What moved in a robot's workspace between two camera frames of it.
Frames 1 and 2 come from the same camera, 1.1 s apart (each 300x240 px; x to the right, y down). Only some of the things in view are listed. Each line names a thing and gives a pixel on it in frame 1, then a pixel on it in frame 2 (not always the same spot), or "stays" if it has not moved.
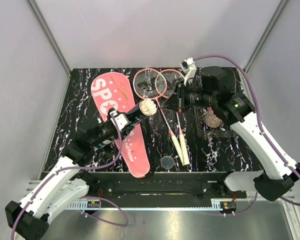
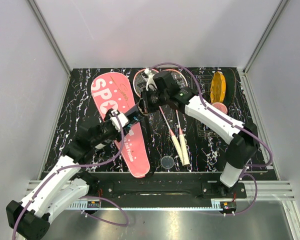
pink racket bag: x=115 y=90 stays
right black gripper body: x=196 y=96 -> x=152 y=100
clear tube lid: x=167 y=162 stays
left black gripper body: x=108 y=129 stays
